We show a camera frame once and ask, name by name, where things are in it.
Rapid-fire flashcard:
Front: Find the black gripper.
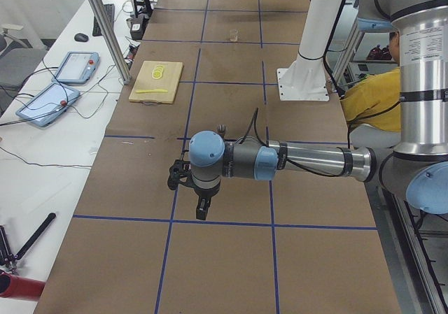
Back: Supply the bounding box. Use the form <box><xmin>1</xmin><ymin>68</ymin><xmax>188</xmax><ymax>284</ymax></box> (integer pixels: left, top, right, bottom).
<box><xmin>192</xmin><ymin>174</ymin><xmax>221</xmax><ymax>220</ymax></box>

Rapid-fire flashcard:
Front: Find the steel double jigger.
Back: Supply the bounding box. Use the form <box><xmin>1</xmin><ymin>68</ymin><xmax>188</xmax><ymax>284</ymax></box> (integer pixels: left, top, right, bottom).
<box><xmin>217</xmin><ymin>124</ymin><xmax>227</xmax><ymax>139</ymax></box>

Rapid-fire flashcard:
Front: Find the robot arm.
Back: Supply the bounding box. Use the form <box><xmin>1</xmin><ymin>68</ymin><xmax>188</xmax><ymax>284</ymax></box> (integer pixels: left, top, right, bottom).
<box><xmin>188</xmin><ymin>0</ymin><xmax>447</xmax><ymax>220</ymax></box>

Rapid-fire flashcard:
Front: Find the yellow plastic knife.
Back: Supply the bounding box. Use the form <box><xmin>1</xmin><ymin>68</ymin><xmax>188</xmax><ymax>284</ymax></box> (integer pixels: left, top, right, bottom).
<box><xmin>135</xmin><ymin>88</ymin><xmax>168</xmax><ymax>94</ymax></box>

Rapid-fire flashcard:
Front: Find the wooden cutting board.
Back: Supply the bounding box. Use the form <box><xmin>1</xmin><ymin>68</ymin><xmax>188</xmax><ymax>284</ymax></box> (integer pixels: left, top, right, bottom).
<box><xmin>129</xmin><ymin>61</ymin><xmax>183</xmax><ymax>104</ymax></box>

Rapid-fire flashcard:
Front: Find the far blue teach pendant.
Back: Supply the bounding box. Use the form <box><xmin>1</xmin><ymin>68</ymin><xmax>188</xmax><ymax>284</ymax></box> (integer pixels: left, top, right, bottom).
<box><xmin>52</xmin><ymin>51</ymin><xmax>99</xmax><ymax>85</ymax></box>

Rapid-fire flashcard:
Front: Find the blue teach pendant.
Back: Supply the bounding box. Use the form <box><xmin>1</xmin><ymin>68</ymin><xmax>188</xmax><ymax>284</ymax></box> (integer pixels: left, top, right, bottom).
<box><xmin>15</xmin><ymin>83</ymin><xmax>81</xmax><ymax>127</ymax></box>
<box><xmin>52</xmin><ymin>51</ymin><xmax>99</xmax><ymax>85</ymax></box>

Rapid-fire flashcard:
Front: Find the black rod tool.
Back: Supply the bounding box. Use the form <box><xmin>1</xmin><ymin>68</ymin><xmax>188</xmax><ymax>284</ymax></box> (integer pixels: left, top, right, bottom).
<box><xmin>15</xmin><ymin>213</ymin><xmax>57</xmax><ymax>261</ymax></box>

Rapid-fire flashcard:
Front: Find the near blue teach pendant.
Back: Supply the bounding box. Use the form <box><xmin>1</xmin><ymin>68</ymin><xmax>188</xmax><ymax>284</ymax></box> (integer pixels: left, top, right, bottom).
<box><xmin>15</xmin><ymin>83</ymin><xmax>81</xmax><ymax>127</ymax></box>

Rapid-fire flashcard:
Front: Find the black power box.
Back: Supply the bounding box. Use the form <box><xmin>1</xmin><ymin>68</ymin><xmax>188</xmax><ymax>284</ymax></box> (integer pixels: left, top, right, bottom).
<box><xmin>129</xmin><ymin>15</ymin><xmax>145</xmax><ymax>41</ymax></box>

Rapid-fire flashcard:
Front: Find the person in yellow shirt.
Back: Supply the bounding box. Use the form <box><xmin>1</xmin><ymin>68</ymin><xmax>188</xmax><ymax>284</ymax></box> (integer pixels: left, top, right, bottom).
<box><xmin>341</xmin><ymin>31</ymin><xmax>402</xmax><ymax>134</ymax></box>

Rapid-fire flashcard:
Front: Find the black computer mouse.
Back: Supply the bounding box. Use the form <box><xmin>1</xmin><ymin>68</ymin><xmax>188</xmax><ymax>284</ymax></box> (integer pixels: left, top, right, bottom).
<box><xmin>73</xmin><ymin>33</ymin><xmax>89</xmax><ymax>43</ymax></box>

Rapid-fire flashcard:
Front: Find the red cylinder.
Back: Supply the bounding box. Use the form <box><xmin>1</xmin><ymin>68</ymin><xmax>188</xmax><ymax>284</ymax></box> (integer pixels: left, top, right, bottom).
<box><xmin>1</xmin><ymin>272</ymin><xmax>46</xmax><ymax>301</ymax></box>

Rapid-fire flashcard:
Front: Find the black keyboard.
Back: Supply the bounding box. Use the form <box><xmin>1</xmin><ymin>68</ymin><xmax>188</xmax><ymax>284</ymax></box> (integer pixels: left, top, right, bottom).
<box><xmin>92</xmin><ymin>3</ymin><xmax>116</xmax><ymax>37</ymax></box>

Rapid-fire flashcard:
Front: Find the grey office chair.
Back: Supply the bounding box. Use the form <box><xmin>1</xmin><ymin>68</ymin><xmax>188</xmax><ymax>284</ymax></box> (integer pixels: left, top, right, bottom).
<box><xmin>1</xmin><ymin>24</ymin><xmax>47</xmax><ymax>91</ymax></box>

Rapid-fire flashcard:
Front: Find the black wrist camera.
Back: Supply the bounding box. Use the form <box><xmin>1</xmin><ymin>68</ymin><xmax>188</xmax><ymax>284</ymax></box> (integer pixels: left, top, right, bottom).
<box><xmin>167</xmin><ymin>159</ymin><xmax>193</xmax><ymax>191</ymax></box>

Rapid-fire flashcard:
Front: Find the cutting board metal handle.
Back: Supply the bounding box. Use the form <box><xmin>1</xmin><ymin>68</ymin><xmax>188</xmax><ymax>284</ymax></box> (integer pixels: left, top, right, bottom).
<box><xmin>141</xmin><ymin>101</ymin><xmax>160</xmax><ymax>106</ymax></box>

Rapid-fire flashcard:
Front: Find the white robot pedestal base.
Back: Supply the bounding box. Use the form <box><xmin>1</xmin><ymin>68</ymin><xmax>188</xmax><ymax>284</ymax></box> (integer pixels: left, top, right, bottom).
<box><xmin>277</xmin><ymin>0</ymin><xmax>345</xmax><ymax>101</ymax></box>

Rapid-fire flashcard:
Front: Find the aluminium frame post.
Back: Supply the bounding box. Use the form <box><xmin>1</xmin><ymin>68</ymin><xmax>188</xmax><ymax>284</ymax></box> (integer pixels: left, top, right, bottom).
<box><xmin>88</xmin><ymin>0</ymin><xmax>131</xmax><ymax>85</ymax></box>

